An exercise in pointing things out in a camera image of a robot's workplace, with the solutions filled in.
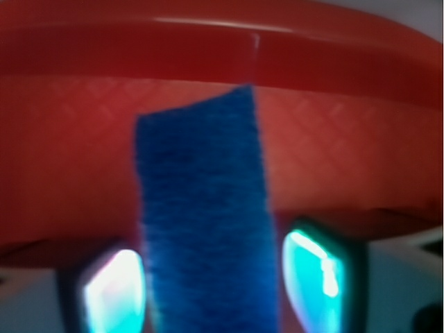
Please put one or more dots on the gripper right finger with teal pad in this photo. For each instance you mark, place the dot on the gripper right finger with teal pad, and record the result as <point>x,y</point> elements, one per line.
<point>338,283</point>

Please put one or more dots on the red plastic tray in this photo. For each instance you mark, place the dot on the red plastic tray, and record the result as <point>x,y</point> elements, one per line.
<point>351,102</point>

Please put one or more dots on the blue sponge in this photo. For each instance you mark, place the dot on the blue sponge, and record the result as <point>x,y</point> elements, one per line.
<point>208,230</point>

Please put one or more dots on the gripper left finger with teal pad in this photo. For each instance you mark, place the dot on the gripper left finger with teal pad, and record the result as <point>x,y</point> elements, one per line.
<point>101,286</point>

